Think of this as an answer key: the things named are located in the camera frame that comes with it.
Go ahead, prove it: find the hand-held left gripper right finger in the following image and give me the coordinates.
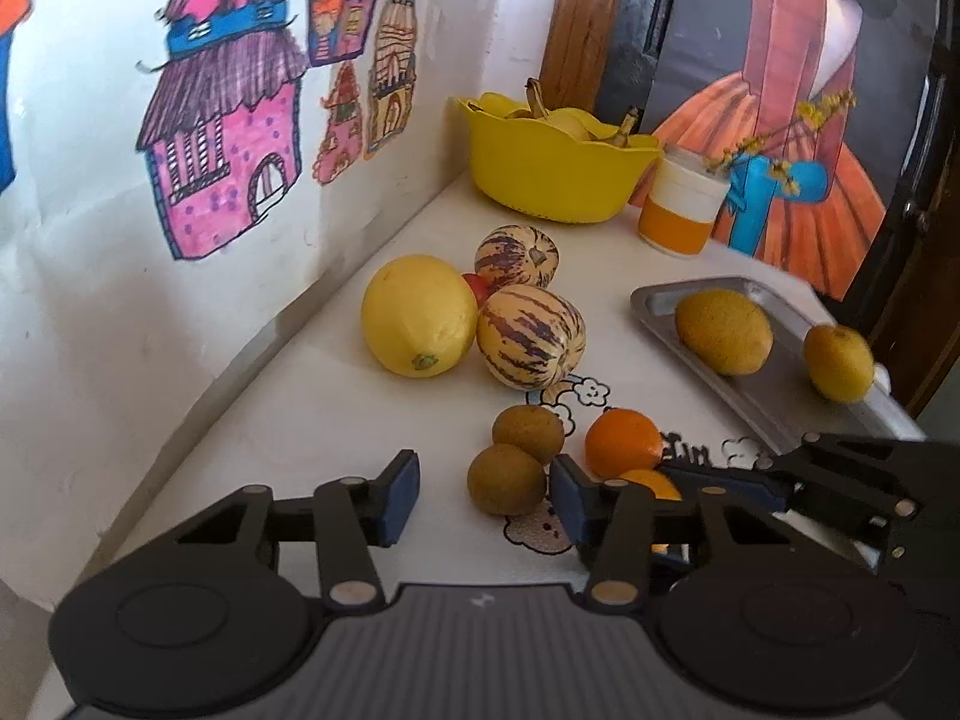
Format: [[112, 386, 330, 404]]
[[550, 456, 786, 612]]

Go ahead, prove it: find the houses drawing sheet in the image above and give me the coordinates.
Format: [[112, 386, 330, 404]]
[[0, 0, 503, 406]]

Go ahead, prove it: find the brownish yellow pear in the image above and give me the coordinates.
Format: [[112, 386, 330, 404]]
[[674, 289, 775, 377]]

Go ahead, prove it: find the striped pepino melon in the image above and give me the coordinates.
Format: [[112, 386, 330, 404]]
[[477, 285, 587, 391], [474, 225, 560, 290]]

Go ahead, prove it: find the yellow plastic bowl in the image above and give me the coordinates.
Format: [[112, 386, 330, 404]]
[[459, 92, 665, 224]]

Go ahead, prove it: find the metal tray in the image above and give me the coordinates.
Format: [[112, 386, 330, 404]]
[[628, 276, 927, 455]]

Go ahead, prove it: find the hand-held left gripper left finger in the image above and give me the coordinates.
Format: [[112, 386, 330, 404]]
[[174, 450, 421, 612]]

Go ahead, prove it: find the yellow flower sprig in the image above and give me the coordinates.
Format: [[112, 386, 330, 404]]
[[701, 90, 857, 192]]

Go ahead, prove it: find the brown kiwi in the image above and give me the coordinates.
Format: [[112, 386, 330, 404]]
[[466, 443, 547, 517], [492, 404, 566, 466]]

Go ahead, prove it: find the banana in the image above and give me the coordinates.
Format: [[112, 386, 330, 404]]
[[504, 78, 601, 142], [589, 108, 653, 149]]

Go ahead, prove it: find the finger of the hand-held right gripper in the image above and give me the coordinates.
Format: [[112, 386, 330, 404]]
[[660, 433, 922, 518], [855, 499, 916, 575]]

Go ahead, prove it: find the orange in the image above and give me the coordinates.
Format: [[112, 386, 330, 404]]
[[613, 469, 683, 503], [584, 408, 665, 479]]

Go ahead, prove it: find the wall poster orange dress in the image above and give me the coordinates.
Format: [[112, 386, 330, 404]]
[[645, 0, 938, 301]]

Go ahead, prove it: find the large yellow melon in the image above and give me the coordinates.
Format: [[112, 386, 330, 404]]
[[361, 254, 479, 379]]

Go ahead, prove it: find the wooden door frame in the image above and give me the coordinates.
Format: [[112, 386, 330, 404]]
[[538, 0, 638, 115]]

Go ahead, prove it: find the orange and white cup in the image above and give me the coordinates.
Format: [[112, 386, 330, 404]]
[[637, 144, 732, 260]]

